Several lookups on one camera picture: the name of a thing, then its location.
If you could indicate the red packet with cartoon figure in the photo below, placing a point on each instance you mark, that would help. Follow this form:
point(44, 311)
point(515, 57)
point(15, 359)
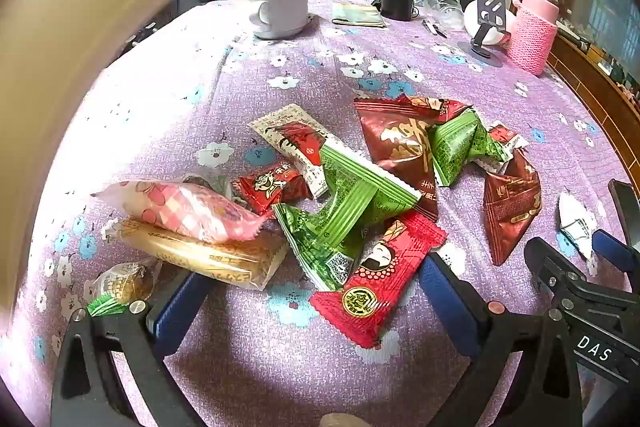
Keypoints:
point(370, 297)

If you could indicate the green pyramid snack packet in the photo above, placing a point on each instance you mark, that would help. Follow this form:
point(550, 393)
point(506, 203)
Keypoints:
point(460, 147)

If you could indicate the white cup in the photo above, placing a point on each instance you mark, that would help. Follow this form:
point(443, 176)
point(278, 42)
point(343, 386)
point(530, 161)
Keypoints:
point(280, 7)

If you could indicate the small black clip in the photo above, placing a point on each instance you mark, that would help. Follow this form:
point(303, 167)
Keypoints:
point(434, 28)

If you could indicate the pink knit-sleeved bottle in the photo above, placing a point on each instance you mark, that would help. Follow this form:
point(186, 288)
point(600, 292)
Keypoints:
point(532, 37)

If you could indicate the small red white packet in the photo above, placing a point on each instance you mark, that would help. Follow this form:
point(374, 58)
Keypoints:
point(505, 138)

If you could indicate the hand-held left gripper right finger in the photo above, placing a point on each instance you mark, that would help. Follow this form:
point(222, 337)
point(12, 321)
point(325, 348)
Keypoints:
point(445, 302)

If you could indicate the pink checked snack packet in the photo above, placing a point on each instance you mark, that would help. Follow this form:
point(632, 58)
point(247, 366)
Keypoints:
point(180, 207)

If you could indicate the brown wooden cabinet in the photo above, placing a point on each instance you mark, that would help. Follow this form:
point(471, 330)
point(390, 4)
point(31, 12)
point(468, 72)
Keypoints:
point(580, 72)

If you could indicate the large dark red snack packet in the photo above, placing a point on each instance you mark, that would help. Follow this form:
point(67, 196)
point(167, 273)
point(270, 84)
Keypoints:
point(390, 142)

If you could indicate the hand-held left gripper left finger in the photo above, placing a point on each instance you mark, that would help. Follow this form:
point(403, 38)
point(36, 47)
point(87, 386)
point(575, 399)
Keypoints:
point(175, 312)

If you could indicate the white snack packet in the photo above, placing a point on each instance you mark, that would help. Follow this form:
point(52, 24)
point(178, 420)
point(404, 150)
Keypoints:
point(575, 219)

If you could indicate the gold foil candy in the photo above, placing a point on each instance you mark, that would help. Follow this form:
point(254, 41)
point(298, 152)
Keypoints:
point(122, 287)

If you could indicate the purple floral tablecloth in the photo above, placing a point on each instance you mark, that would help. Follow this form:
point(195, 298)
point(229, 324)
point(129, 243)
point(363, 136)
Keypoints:
point(320, 72)

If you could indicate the white round container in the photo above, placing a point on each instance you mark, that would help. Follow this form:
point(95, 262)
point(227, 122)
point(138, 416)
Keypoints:
point(472, 24)

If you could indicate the long green snack packet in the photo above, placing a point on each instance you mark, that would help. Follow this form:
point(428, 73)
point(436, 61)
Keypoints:
point(360, 197)

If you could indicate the narrow dark red snack packet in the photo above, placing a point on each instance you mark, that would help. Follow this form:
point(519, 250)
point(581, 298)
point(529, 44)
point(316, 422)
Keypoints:
point(510, 212)

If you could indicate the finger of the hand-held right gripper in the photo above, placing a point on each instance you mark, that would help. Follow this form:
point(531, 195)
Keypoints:
point(555, 277)
point(612, 252)

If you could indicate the small red candy packet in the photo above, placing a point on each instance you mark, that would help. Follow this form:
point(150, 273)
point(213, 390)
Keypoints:
point(267, 187)

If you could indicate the white packet with red label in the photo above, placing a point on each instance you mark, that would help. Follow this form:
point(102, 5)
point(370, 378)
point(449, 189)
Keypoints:
point(295, 137)

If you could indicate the golden yellow snack packet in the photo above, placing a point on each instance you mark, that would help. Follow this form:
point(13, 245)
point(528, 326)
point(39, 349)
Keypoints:
point(210, 259)

